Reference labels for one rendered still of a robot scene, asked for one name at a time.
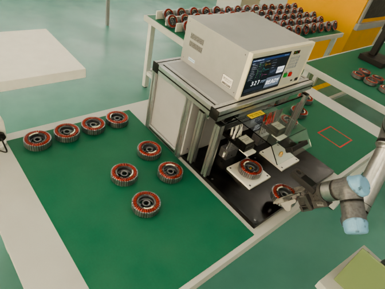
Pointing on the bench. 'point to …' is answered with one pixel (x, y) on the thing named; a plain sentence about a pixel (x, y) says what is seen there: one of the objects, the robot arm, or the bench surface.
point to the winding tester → (241, 49)
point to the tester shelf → (219, 108)
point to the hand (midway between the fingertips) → (282, 195)
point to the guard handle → (297, 146)
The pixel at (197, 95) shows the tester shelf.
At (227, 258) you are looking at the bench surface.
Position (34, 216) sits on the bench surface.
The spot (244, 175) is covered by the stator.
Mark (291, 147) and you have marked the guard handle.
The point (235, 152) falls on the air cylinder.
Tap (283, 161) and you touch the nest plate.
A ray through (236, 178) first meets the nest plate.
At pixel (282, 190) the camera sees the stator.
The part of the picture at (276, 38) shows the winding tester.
